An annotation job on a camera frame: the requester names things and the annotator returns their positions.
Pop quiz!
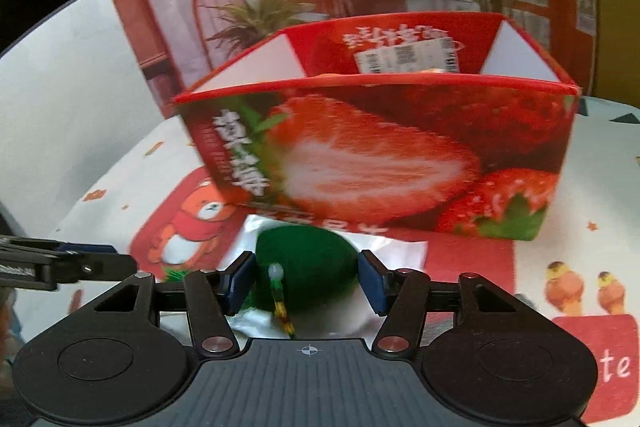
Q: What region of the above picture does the cartoon printed tablecloth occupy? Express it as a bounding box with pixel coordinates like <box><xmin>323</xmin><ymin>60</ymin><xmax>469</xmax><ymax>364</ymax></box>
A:
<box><xmin>51</xmin><ymin>98</ymin><xmax>639</xmax><ymax>426</ymax></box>

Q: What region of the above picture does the green soft hat toy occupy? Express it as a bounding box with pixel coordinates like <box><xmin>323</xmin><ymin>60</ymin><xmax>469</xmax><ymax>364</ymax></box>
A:
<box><xmin>245</xmin><ymin>225</ymin><xmax>358</xmax><ymax>338</ymax></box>

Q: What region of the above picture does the red strawberry cardboard box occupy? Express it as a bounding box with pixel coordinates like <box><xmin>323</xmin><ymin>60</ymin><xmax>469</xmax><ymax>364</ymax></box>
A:
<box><xmin>175</xmin><ymin>12</ymin><xmax>580</xmax><ymax>241</ymax></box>

